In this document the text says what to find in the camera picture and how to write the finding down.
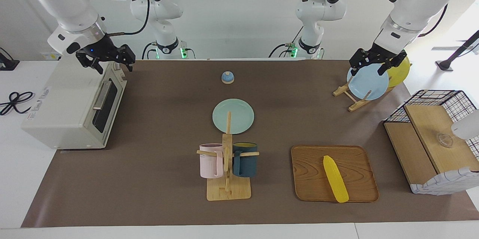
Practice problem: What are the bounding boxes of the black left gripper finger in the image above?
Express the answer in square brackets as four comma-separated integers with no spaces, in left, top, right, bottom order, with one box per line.
[349,49,371,79]
[377,53,407,76]

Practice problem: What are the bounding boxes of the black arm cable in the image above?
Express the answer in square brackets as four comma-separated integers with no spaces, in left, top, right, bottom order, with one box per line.
[418,3,449,38]
[108,0,151,37]

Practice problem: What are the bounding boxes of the wooden plate rack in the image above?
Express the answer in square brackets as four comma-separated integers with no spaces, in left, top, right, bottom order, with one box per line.
[333,76,395,112]

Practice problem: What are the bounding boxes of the glass oven door with handle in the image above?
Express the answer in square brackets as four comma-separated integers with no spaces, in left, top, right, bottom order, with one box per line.
[86,74,127,147]

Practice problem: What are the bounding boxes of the yellow plate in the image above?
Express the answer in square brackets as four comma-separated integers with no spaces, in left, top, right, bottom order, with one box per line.
[385,56,411,88]

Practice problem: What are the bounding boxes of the wooden mug rack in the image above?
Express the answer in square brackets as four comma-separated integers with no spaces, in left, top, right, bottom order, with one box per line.
[196,111,260,201]

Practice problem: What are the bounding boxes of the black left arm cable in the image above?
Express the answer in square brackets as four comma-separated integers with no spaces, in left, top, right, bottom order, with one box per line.
[418,3,449,38]

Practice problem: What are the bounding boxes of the small clear glass cup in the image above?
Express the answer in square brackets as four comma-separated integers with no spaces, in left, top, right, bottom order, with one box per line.
[436,132,454,148]

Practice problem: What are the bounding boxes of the light blue plate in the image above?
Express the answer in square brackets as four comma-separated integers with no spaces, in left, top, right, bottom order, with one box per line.
[347,63,390,101]

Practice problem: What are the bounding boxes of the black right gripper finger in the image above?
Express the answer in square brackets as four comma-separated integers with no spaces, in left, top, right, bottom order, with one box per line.
[76,51,104,75]
[118,44,136,72]

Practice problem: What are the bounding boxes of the brown table mat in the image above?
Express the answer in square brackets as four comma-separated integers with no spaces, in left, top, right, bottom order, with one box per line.
[21,59,479,228]

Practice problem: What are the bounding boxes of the brown wooden tray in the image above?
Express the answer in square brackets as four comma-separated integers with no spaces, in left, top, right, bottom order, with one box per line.
[291,145,379,203]

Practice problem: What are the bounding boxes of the mint green plate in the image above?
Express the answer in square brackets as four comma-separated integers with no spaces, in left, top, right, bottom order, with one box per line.
[212,98,255,135]

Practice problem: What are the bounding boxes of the black coiled cable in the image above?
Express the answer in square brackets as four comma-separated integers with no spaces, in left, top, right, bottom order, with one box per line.
[0,91,35,116]

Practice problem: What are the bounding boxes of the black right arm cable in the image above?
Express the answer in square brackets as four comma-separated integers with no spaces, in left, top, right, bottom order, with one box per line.
[108,0,151,37]

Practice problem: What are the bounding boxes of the white rounded device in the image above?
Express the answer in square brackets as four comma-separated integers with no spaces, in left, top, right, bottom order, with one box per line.
[451,109,479,141]

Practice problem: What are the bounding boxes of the pink mug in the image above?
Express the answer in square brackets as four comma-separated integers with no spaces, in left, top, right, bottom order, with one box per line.
[199,143,225,179]

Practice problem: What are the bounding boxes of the dark blue mug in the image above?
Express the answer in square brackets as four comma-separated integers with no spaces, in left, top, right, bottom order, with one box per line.
[231,142,259,178]

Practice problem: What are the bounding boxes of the small black stand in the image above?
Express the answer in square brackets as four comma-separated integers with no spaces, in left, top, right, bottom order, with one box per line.
[0,47,20,71]

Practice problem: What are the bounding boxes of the yellow corn cob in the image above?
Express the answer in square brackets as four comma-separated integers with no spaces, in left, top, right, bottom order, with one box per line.
[323,155,349,203]

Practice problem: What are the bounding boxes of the light wooden step shelf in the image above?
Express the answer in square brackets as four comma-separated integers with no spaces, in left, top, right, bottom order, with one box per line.
[384,104,479,185]

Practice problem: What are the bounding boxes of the cream toaster oven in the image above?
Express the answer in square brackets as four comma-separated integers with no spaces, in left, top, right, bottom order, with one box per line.
[21,58,128,150]

